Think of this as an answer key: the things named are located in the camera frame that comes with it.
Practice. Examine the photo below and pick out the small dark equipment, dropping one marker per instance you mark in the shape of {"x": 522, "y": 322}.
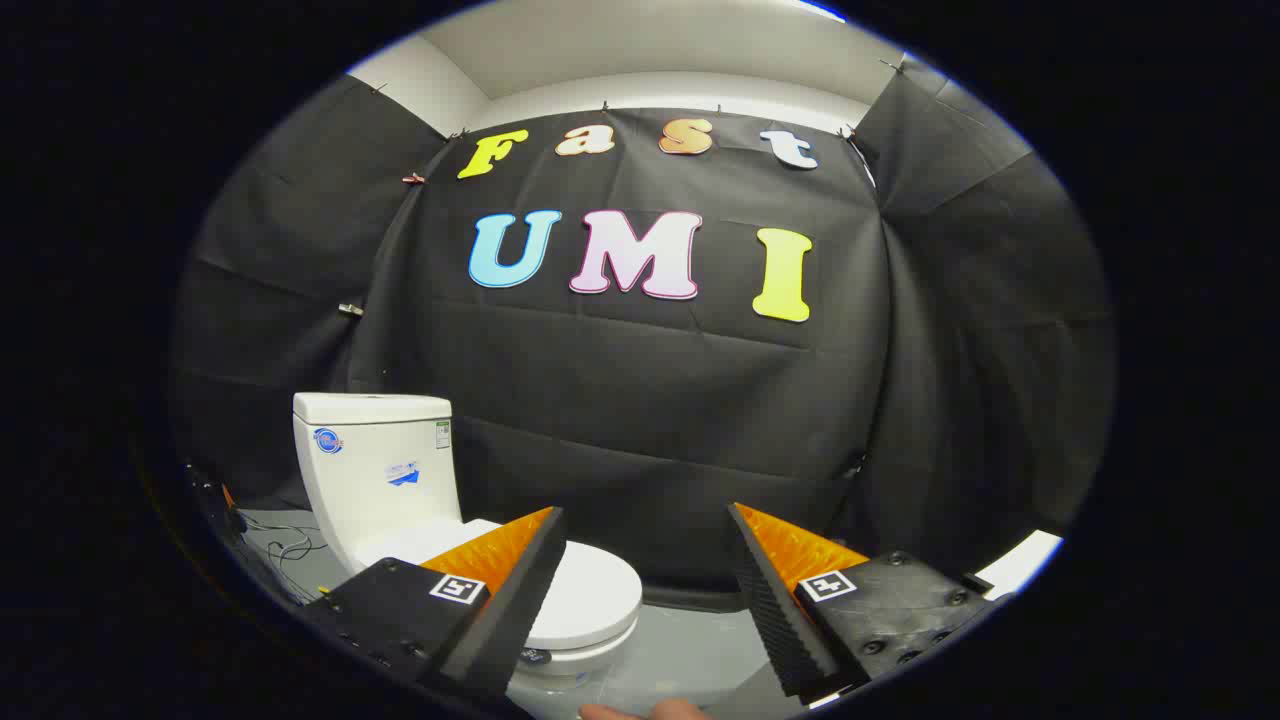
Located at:
{"x": 232, "y": 518}

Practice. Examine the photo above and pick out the white toilet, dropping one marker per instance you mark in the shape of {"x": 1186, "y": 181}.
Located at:
{"x": 375, "y": 450}

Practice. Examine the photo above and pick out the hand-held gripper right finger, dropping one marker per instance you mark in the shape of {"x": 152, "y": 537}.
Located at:
{"x": 775, "y": 620}

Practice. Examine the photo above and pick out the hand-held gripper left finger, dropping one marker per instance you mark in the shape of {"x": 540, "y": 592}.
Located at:
{"x": 500, "y": 620}

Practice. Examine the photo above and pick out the black backdrop cloth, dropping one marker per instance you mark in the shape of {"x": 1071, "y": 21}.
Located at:
{"x": 640, "y": 400}

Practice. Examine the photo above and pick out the white toilet lid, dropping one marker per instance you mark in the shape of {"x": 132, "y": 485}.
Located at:
{"x": 590, "y": 595}

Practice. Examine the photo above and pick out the white panel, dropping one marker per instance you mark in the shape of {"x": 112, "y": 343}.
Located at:
{"x": 1025, "y": 560}

